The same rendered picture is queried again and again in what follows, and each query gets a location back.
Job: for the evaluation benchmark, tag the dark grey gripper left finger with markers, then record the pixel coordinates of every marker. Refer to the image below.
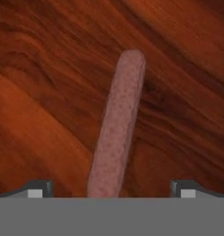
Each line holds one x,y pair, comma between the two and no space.
39,188

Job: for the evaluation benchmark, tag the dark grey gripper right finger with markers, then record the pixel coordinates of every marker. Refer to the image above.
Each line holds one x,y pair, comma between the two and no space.
184,187

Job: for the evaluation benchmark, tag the pink-brown sausage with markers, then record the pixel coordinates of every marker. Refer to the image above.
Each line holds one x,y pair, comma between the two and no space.
118,129

